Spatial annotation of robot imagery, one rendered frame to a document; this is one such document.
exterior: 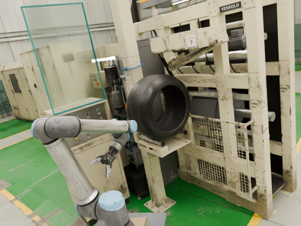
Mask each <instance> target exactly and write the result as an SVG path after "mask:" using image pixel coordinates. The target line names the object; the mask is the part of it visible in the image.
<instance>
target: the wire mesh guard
mask: <svg viewBox="0 0 301 226"><path fill-rule="evenodd" d="M189 117H195V118H200V119H205V120H210V121H211V120H212V121H216V122H224V123H229V124H233V125H239V126H244V135H245V151H246V162H247V174H248V186H249V188H248V189H249V196H247V195H246V192H245V193H243V192H240V191H238V190H235V189H234V187H233V188H232V187H229V186H226V185H224V183H223V184H221V182H220V183H219V182H216V180H215V181H214V179H213V180H211V179H209V177H208V178H207V177H204V176H202V175H199V174H197V173H196V172H192V170H191V171H190V170H188V168H187V169H186V168H181V166H182V165H181V163H182V162H181V159H180V158H181V157H180V153H179V152H180V151H179V149H177V154H178V160H179V166H180V169H182V170H184V171H187V172H189V173H192V174H194V175H196V176H199V177H201V178H203V179H205V180H208V181H210V182H213V183H215V184H217V185H220V186H222V187H224V188H227V189H229V190H231V191H234V192H236V193H238V194H241V195H243V196H246V197H248V198H250V199H252V190H251V178H250V166H249V150H248V138H247V124H245V123H239V122H232V121H226V120H221V119H215V118H210V117H202V116H197V115H191V114H190V115H189ZM240 169H241V167H240ZM244 170H245V169H244ZM240 171H241V170H240ZM243 172H244V171H243ZM244 176H245V174H244ZM241 180H242V179H241ZM242 190H243V188H242ZM245 191H246V190H245Z"/></svg>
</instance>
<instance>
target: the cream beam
mask: <svg viewBox="0 0 301 226"><path fill-rule="evenodd" d="M215 32H217V26H210V27H205V28H200V29H195V30H189V31H184V32H180V33H175V34H171V35H165V36H160V37H156V38H151V39H149V40H150V47H151V52H152V54H157V53H164V52H174V51H182V50H190V49H197V48H203V47H208V46H210V37H209V36H210V35H212V34H214V33H215ZM193 35H194V36H195V40H196V46H192V47H188V44H187V36H193Z"/></svg>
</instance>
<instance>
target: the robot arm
mask: <svg viewBox="0 0 301 226"><path fill-rule="evenodd" d="M136 131H137V123H136V122H135V121H134V120H131V121H124V120H123V121H117V120H116V119H112V120H88V119H79V118H78V117H76V116H55V117H42V118H39V119H36V120H35V121H34V122H33V123H32V126H31V133H32V135H33V136H34V137H35V138H37V139H40V141H41V142H42V144H43V145H44V146H45V148H46V149H47V151H48V152H49V154H50V155H51V157H52V159H53V160H54V162H55V163H56V165H57V167H58V168H59V170H60V171H61V173H62V174H63V176H64V178H65V179H66V181H67V182H68V184H69V185H70V187H71V189H72V190H73V192H74V194H75V195H76V204H75V208H76V211H77V213H78V214H79V215H81V216H83V217H88V218H92V219H97V220H101V221H104V222H105V225H106V226H135V225H134V224H133V223H132V221H131V220H130V218H129V215H128V211H127V208H126V204H125V200H124V198H123V195H122V193H121V192H119V191H107V193H106V192H105V193H103V194H102V195H101V194H100V192H99V191H98V189H97V188H96V187H93V186H92V185H91V183H90V181H89V180H88V178H87V176H86V175H85V173H84V171H83V169H82V168H81V166H80V164H79V163H78V161H77V159H76V157H75V156H74V154H73V152H72V151H71V149H70V147H69V145H68V144H67V142H66V140H65V138H74V137H78V136H79V135H85V134H112V136H113V138H114V140H113V141H112V143H111V144H110V145H109V151H108V152H107V153H105V154H104V155H102V156H98V157H97V158H95V159H94V160H93V161H92V162H91V163H90V165H92V164H94V163H96V162H101V163H102V164H105V165H108V166H107V167H106V175H105V176H106V178H107V177H108V175H109V173H110V172H111V167H112V162H113V161H114V160H115V157H114V155H115V154H117V153H119V152H120V151H121V150H122V148H123V146H124V145H125V143H126V142H127V141H128V139H129V133H135V132H136Z"/></svg>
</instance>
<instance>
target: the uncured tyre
mask: <svg viewBox="0 0 301 226"><path fill-rule="evenodd" d="M156 76H158V78H154V77H156ZM160 90H161V91H162V93H163V95H164V98H165V110H164V113H163V115H162V117H161V119H160V120H159V121H158V122H157V123H155V121H154V119H153V114H152V107H153V102H154V99H155V97H156V95H157V93H158V92H159V91H160ZM138 91H139V93H138V94H136V93H137V92H138ZM189 113H190V98H189V94H188V91H187V89H186V87H185V85H184V84H183V82H182V81H181V80H179V79H178V78H176V77H174V76H171V75H168V74H154V75H148V76H145V77H143V78H142V79H140V80H139V81H137V82H136V83H135V85H134V86H133V87H132V89H131V91H130V93H129V96H128V99H127V115H128V119H129V121H131V120H134V121H135V122H136V123H137V132H138V133H140V134H142V135H144V136H147V137H150V138H153V139H157V140H166V139H170V138H172V137H174V136H176V135H177V134H178V133H179V132H180V131H181V130H182V129H183V127H184V126H185V124H186V122H187V120H188V118H189Z"/></svg>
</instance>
